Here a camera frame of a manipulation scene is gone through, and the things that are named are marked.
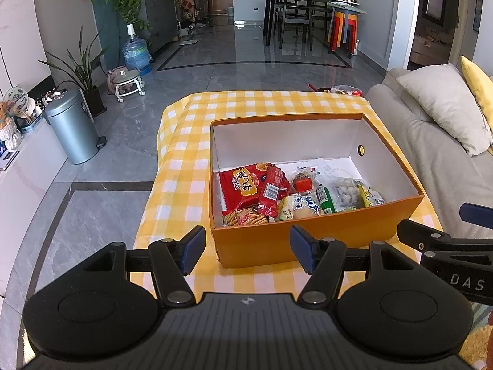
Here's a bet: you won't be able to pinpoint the yellow biscuit packet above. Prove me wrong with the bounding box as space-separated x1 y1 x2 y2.
276 194 324 221

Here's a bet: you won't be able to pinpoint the red Mimi snack bag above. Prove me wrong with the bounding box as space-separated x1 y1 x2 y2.
223 207 268 226

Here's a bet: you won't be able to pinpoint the red cracker packet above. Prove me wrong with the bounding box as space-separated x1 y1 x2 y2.
219 162 271 214

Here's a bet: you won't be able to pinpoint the green snack packet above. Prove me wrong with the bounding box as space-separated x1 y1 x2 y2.
316 184 336 215

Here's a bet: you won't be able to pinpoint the beige sofa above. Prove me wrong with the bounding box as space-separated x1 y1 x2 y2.
366 68 492 239

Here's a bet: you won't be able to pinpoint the yellow checkered tablecloth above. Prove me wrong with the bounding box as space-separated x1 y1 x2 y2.
128 89 444 303

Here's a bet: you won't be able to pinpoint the clear packet white balls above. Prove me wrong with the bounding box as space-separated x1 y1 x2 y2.
330 178 385 212

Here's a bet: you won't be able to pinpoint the yellow fuzzy rug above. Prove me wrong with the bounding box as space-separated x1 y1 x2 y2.
460 303 492 369

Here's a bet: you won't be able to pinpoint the red jelly cup packet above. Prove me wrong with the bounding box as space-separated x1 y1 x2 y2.
291 169 313 194

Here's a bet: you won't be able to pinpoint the red barcode snack packet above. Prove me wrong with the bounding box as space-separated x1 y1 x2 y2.
257 165 291 218

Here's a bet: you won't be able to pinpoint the orange cardboard box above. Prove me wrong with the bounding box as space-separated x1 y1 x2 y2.
209 114 424 268

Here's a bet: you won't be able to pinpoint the beige cushion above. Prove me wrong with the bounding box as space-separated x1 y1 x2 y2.
396 64 492 156

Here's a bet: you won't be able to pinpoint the yellow cushion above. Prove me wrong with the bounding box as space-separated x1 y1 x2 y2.
460 56 493 129

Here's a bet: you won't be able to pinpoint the red basket on floor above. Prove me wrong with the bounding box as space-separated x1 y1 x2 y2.
308 84 363 97

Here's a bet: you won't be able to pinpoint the grey metal trash can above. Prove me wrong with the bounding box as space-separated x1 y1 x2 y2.
43 89 107 165

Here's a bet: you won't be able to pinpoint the small white rolling stool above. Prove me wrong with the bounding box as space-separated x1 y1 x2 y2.
107 65 145 104

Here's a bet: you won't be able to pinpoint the potted snake plant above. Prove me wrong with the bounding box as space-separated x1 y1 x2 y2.
39 26 110 118

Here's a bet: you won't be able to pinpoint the blue water jug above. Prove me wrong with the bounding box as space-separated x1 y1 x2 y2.
122 23 151 75

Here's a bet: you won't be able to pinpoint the stacked coloured plastic stools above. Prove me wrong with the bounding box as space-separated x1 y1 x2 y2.
328 11 358 56

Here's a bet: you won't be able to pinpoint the dark grey cabinet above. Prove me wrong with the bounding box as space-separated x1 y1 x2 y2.
139 0 179 56

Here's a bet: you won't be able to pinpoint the black dining chair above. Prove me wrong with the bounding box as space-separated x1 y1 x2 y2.
277 0 313 50

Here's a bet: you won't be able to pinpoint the dark dining table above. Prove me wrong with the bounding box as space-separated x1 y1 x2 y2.
258 0 367 59

